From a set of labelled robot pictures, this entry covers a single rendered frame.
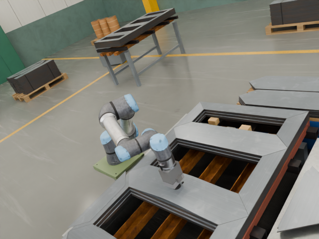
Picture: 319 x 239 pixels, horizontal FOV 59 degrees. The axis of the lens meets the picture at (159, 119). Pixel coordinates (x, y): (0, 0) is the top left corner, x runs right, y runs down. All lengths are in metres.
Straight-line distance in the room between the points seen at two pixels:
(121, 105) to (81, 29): 11.10
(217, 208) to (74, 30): 11.58
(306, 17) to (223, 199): 4.57
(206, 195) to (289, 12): 4.61
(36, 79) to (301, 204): 6.65
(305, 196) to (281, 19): 4.56
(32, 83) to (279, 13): 5.46
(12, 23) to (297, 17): 9.13
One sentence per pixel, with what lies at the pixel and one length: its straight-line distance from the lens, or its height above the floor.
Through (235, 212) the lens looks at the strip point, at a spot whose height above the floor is 0.87.
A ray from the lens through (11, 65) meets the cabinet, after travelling 10.73.
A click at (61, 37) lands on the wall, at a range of 12.17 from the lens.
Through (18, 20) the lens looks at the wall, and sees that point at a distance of 11.62.
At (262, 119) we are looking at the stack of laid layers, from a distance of 1.80.
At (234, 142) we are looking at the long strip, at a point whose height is 0.87.
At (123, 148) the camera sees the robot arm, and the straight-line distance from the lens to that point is 1.29.
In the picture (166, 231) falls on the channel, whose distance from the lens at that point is 1.54.
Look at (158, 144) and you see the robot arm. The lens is 1.22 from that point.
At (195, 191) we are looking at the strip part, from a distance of 1.38.
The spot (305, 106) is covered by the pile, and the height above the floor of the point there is 0.85.
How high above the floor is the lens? 1.85
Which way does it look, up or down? 29 degrees down
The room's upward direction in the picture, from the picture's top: 21 degrees counter-clockwise
